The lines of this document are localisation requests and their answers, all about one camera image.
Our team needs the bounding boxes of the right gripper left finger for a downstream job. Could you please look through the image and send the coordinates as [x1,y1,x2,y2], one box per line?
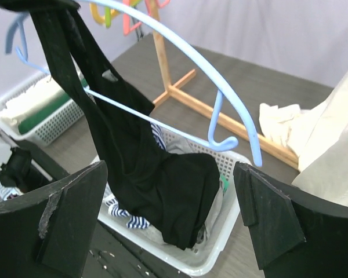
[0,161,107,277]

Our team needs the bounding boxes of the white tank top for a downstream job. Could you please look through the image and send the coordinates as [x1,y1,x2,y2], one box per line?
[259,71,348,207]

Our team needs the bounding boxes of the white basket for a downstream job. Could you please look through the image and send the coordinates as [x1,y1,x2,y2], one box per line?
[0,72,84,147]
[91,127,253,277]

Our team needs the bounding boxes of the black tank top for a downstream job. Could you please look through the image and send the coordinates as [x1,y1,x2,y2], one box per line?
[0,1,219,249]

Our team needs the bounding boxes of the green tank top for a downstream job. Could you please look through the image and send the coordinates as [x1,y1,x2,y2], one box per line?
[220,175,229,195]

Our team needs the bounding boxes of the white printed garment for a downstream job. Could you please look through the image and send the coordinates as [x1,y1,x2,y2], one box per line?
[0,75,65,126]

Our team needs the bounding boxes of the dark green garment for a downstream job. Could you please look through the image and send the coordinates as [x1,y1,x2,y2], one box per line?
[17,92,70,134]

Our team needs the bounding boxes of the pink hanger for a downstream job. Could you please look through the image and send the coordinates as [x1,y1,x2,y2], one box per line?
[122,1,161,35]

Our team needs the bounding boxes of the light blue hanger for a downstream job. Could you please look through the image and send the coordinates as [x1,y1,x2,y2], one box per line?
[5,0,263,168]

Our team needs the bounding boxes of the wooden clothes rack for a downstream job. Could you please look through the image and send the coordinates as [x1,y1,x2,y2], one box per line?
[153,31,298,169]

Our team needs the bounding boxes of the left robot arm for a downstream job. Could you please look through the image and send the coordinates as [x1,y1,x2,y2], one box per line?
[0,139,53,201]

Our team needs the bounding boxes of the lime green hanger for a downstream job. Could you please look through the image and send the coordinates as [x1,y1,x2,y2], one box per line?
[102,0,141,28]

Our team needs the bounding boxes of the blue striped tank top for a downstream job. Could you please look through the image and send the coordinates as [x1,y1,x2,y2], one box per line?
[103,123,166,229]

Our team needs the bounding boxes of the white left basket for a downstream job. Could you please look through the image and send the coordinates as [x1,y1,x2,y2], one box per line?
[0,72,84,147]

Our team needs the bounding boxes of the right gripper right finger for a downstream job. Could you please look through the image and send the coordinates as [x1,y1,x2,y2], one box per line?
[233,162,348,277]

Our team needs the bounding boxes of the yellow hanger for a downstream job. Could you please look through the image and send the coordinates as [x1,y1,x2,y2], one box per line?
[88,0,119,26]

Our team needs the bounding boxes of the white centre basket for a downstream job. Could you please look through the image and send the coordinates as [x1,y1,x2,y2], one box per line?
[91,127,253,277]

